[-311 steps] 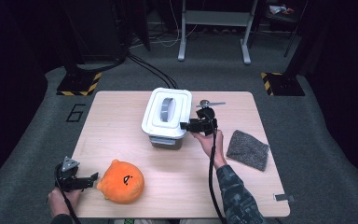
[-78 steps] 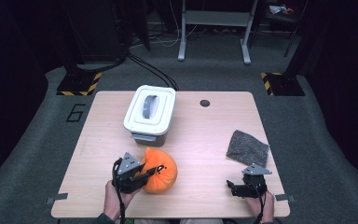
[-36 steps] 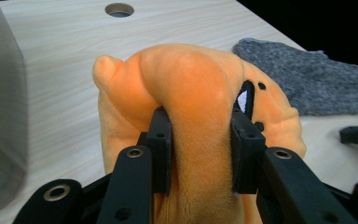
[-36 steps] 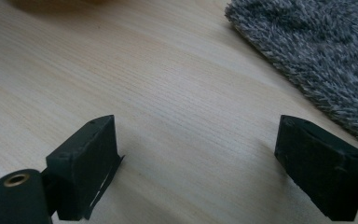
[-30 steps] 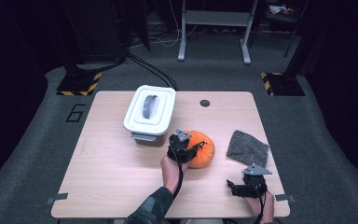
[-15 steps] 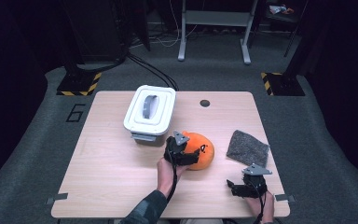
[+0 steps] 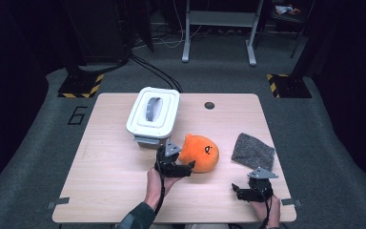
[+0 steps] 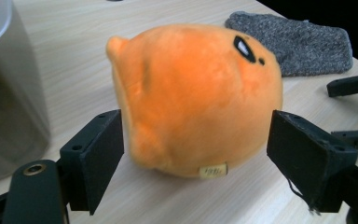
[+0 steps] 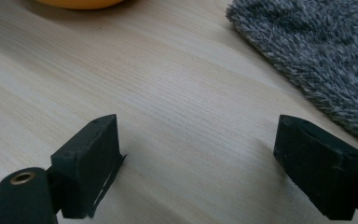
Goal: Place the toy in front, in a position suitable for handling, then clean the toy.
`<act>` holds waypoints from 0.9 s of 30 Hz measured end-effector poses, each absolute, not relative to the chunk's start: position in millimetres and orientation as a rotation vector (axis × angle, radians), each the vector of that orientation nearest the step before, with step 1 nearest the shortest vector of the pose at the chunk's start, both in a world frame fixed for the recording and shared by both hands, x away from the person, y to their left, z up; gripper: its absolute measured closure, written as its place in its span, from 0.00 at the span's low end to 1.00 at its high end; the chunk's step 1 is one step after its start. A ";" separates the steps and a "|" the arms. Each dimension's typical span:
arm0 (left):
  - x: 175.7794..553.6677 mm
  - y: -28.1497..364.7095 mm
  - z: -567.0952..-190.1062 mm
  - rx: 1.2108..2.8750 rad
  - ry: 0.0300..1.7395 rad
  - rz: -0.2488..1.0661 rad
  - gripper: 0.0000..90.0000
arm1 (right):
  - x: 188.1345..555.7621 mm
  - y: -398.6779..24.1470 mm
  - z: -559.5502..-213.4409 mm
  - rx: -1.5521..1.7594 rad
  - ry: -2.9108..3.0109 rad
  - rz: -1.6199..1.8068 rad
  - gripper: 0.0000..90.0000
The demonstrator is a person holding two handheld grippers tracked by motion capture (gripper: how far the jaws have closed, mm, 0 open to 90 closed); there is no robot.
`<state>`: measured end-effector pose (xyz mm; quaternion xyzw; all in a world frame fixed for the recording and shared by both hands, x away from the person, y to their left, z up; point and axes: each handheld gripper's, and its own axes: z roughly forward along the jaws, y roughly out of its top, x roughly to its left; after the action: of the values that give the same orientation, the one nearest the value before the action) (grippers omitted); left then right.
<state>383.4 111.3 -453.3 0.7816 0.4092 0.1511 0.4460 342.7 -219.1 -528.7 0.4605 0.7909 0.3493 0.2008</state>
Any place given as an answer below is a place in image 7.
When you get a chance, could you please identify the colourful things on dark shelf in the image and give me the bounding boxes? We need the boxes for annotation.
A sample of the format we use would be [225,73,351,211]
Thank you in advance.
[274,4,301,16]

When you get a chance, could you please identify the left hand-held gripper cable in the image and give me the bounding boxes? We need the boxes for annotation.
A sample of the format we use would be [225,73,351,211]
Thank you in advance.
[153,165,167,216]

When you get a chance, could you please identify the orange plush toy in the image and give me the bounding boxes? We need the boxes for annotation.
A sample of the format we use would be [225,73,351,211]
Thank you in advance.
[177,133,220,175]

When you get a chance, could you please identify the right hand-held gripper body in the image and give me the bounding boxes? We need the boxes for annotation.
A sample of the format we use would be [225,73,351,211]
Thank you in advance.
[247,166,279,203]

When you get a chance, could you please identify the right hand-held gripper cable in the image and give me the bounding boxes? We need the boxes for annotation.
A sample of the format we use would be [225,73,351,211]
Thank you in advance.
[259,187,273,229]

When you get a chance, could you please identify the white metal desk frame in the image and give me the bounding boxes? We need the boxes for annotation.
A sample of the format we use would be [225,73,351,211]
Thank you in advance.
[181,0,265,67]

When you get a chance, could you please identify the clear grey storage box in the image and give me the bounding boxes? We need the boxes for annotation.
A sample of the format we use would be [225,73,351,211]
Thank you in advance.
[132,135,173,151]

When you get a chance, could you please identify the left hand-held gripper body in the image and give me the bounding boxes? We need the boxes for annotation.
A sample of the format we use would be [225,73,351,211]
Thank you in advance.
[154,138,182,177]

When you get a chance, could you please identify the white lidded plastic container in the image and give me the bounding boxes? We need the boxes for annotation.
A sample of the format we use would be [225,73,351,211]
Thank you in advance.
[126,86,181,140]

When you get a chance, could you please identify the person's left hand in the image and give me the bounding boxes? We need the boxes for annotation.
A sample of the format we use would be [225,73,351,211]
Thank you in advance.
[144,167,182,209]

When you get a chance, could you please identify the black floor cables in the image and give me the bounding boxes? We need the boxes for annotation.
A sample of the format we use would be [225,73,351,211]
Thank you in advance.
[130,54,183,94]

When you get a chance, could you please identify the grey tape piece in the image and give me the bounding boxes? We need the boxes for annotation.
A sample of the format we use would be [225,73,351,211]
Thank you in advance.
[280,198,302,208]
[47,197,71,210]

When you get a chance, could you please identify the white cable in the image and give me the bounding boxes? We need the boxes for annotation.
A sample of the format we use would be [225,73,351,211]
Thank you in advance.
[158,0,204,50]

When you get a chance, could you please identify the dark cabinet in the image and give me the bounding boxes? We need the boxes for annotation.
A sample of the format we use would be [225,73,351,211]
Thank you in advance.
[61,0,132,65]

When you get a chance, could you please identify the person's right hand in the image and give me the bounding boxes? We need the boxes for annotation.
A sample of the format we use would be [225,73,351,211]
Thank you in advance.
[251,194,281,228]

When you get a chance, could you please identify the hand-held gripper cable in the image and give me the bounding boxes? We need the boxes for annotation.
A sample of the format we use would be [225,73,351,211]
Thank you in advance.
[153,165,167,216]
[259,187,273,229]

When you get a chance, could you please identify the black yellow striped base plate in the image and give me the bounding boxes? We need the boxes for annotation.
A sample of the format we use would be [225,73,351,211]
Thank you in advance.
[57,73,105,99]
[266,73,313,99]

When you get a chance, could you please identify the grey fuzzy cloth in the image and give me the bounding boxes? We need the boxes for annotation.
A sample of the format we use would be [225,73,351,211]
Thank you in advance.
[231,132,276,172]

